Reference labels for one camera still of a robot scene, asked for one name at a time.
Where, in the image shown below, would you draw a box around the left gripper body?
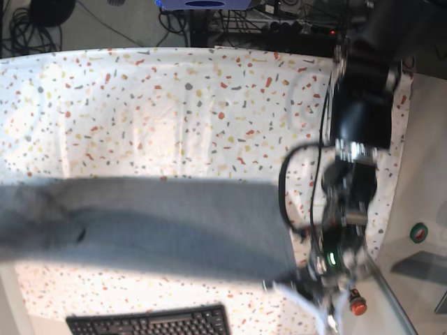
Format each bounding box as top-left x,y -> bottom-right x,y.
261,240 -> 371,335

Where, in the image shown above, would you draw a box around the grey t-shirt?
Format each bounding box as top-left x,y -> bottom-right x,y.
1,178 -> 295,282

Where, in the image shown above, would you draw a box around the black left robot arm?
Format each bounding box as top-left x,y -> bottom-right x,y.
264,1 -> 446,334

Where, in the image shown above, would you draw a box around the clear bottle red cap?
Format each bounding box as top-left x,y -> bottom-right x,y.
349,288 -> 367,316

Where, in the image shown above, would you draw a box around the green tape roll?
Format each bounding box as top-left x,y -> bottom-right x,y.
409,223 -> 428,244

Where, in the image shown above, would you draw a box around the black keyboard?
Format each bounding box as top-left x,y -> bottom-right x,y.
66,304 -> 231,335

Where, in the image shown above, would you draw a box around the terrazzo pattern tablecloth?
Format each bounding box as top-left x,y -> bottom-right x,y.
0,45 -> 415,335

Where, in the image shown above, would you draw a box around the blue box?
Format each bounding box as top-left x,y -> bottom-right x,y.
155,0 -> 261,10

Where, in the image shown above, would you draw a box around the black round stand base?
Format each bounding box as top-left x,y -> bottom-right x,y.
29,0 -> 76,27

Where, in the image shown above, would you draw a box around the wire rack shelf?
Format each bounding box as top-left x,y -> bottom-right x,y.
209,1 -> 342,34

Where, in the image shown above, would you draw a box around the black coiled cables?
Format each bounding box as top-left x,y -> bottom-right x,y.
1,6 -> 64,59

